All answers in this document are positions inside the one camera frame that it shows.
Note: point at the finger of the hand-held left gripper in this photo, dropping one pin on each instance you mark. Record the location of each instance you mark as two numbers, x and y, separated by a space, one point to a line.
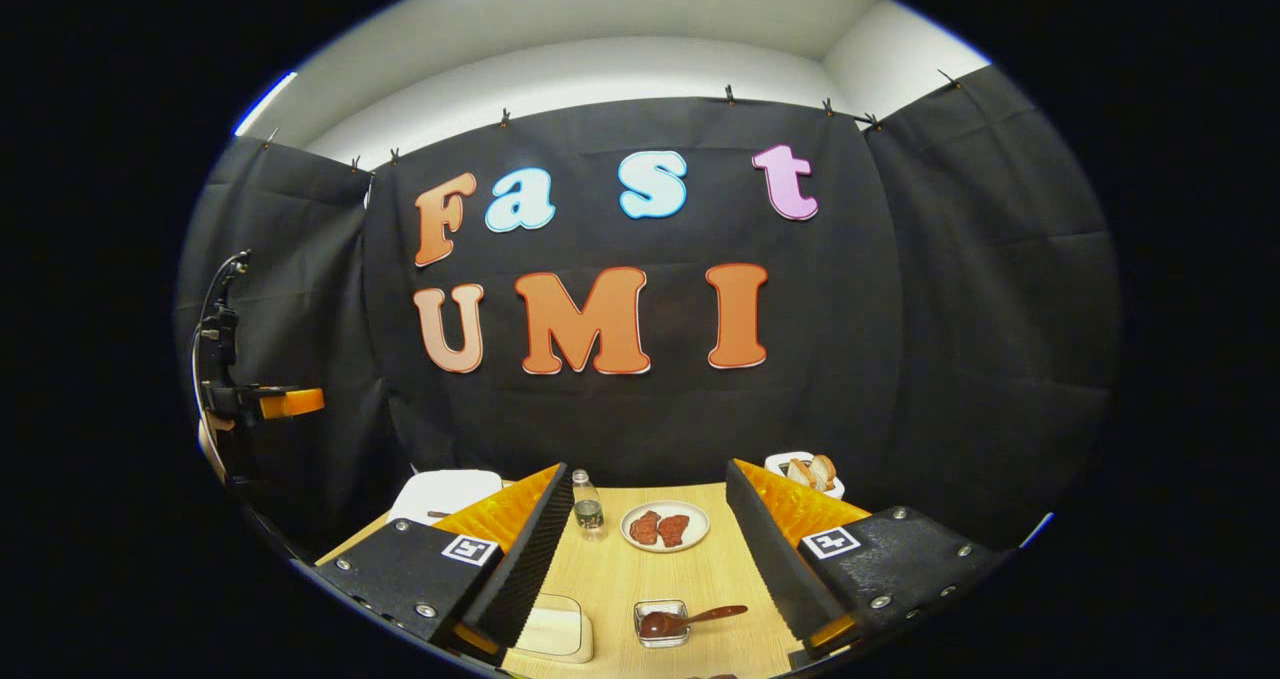
295 403

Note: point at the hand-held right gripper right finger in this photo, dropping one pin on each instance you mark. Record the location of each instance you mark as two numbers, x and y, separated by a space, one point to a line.
775 559

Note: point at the white rice cooker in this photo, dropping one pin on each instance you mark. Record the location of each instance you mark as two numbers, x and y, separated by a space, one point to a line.
445 494

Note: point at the cream box of rice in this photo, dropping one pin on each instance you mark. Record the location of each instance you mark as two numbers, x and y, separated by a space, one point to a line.
555 629

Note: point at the white round plate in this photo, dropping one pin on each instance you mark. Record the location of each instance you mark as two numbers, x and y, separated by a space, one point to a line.
700 524

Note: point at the dark wooden spoon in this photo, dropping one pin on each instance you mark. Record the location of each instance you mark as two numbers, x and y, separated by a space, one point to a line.
660 623

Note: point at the black backdrop cloth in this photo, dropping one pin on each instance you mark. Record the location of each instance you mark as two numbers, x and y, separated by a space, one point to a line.
950 309

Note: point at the ceiling light strip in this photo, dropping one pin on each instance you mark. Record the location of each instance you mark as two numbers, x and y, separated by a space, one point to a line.
265 104

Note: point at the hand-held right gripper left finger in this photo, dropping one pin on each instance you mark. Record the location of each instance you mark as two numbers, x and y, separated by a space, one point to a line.
520 559

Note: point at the white toaster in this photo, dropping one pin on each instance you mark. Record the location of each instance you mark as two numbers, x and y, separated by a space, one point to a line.
775 464

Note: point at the clear plastic water bottle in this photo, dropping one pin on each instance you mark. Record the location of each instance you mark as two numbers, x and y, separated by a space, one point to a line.
588 509

